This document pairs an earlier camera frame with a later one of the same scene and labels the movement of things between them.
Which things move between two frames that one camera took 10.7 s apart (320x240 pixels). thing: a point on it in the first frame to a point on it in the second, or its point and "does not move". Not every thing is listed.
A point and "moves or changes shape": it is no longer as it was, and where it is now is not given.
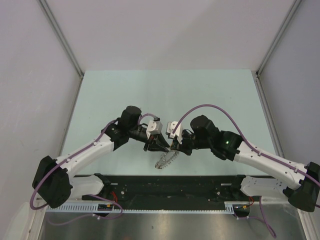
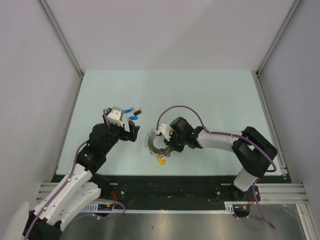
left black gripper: [157, 143] to [125, 135]
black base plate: [165, 189] does not move
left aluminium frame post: [53, 22] does not move
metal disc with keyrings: [166, 158] moves or changes shape
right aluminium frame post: [278, 36] does not move
